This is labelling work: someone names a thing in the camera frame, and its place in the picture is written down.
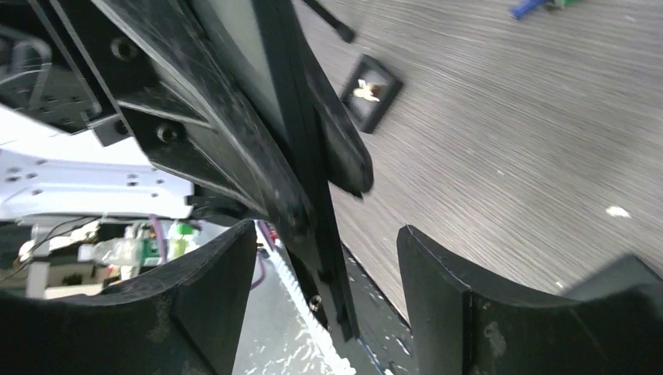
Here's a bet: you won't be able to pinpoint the clear plastic bottle green label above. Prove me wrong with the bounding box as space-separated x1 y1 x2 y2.
91 238 161 266

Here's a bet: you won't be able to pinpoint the blue purple battery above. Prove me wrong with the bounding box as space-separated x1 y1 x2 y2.
510 0 548 20

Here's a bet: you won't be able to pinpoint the black remote plain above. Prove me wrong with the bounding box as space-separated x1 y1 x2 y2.
253 1 359 343

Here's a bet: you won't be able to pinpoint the green battery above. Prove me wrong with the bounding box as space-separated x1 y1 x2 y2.
548 0 578 9

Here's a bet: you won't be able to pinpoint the small black square tray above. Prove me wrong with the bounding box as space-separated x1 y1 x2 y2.
339 55 403 134

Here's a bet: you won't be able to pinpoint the black tripod stand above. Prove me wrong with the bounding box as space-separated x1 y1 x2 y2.
303 0 356 44

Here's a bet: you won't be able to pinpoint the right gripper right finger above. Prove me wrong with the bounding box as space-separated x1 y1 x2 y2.
397 225 662 374

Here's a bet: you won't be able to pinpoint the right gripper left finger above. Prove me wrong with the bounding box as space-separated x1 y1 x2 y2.
1 220 256 374

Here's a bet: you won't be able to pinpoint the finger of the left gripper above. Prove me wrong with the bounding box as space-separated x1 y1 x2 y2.
31 1 314 242
303 46 375 198

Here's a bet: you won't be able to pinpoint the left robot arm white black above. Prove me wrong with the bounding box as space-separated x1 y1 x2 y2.
1 1 374 239

